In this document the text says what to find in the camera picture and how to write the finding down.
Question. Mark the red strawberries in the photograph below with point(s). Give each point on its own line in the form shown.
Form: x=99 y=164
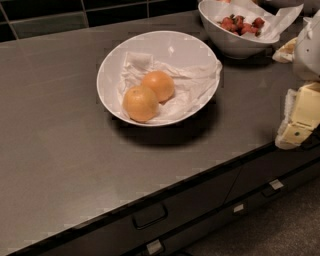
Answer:
x=237 y=25

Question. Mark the dark drawer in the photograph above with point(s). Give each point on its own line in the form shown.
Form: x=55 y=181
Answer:
x=265 y=165
x=282 y=221
x=148 y=223

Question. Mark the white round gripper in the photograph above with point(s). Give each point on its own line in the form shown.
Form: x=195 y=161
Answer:
x=308 y=53

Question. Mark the white paper towel in bowl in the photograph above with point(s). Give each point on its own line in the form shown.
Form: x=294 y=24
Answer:
x=194 y=84

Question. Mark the dark lower drawer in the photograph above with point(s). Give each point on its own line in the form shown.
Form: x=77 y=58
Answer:
x=282 y=221

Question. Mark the dark left upper drawer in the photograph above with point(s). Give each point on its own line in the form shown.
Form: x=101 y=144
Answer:
x=148 y=223

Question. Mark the orange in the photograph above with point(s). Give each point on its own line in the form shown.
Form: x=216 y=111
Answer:
x=161 y=83
x=140 y=103

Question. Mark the white bowl with strawberries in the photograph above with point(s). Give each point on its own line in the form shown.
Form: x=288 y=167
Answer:
x=232 y=43

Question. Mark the dark right upper drawer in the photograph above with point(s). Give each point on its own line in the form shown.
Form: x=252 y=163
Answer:
x=265 y=165

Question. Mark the large white bowl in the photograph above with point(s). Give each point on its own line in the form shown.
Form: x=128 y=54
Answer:
x=164 y=44

